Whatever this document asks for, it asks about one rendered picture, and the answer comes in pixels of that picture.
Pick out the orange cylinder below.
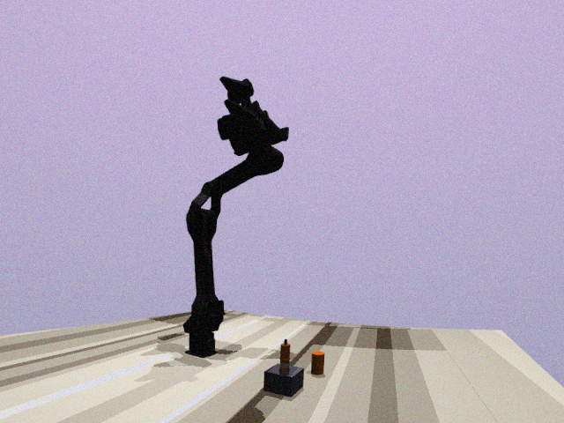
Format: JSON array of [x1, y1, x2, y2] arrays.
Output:
[[311, 351, 324, 375]]

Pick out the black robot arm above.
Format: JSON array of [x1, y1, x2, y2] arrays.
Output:
[[183, 115, 289, 358]]

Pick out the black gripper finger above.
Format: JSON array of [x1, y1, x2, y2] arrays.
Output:
[[219, 77, 249, 100], [224, 100, 259, 136]]

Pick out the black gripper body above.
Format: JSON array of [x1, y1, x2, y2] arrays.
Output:
[[231, 78, 271, 146]]

